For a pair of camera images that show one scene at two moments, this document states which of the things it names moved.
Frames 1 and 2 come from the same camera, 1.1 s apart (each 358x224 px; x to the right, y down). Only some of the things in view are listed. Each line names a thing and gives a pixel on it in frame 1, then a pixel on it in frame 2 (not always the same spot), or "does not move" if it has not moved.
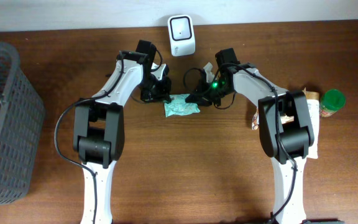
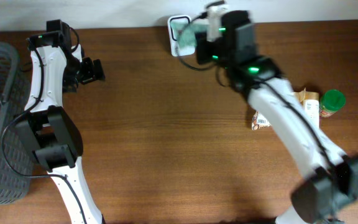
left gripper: x=163 y=95 → x=90 y=75
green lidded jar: x=332 y=101 does not move
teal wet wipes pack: x=177 y=106 → x=181 y=35
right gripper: x=198 y=98 → x=201 y=50
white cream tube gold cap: x=313 y=99 does not move
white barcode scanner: x=182 y=35 does not move
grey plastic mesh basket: x=12 y=125 does not move
